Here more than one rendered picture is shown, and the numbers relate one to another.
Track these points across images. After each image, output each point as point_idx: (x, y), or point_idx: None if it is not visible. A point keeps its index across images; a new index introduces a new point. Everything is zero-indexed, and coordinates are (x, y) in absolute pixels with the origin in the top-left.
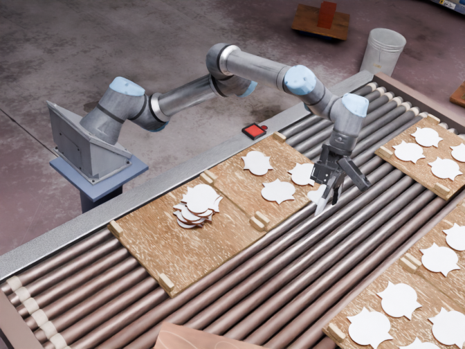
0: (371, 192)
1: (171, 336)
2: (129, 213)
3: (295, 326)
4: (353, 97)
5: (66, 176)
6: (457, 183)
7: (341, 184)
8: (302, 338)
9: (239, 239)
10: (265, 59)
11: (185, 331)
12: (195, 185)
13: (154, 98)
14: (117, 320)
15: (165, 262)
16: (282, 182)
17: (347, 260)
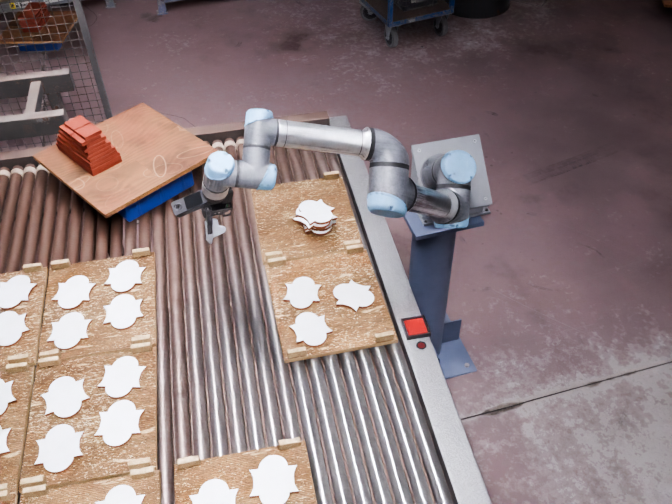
0: (247, 389)
1: (205, 150)
2: (345, 189)
3: (171, 242)
4: (217, 151)
5: None
6: (183, 503)
7: (206, 223)
8: (161, 242)
9: (270, 241)
10: (315, 126)
11: (203, 156)
12: (352, 238)
13: (444, 190)
14: None
15: (282, 193)
16: (311, 301)
17: (191, 309)
